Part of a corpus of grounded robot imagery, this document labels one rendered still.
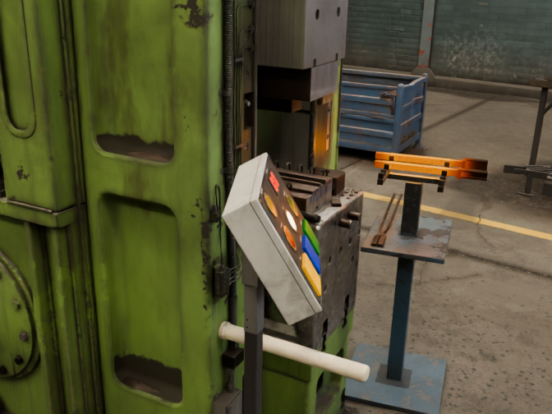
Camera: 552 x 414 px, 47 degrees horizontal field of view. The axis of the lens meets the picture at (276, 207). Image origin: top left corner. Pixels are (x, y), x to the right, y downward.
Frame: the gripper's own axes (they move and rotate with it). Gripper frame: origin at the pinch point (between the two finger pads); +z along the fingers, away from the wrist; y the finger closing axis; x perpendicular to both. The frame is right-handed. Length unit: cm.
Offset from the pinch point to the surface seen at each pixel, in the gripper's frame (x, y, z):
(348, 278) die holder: -32, -47, 51
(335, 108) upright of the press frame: 20, -13, 66
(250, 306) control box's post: -6, -119, 62
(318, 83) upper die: 38, -66, 61
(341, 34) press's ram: 50, -51, 58
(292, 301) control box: 4, -132, 49
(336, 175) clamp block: 4, -45, 58
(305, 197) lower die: 4, -70, 62
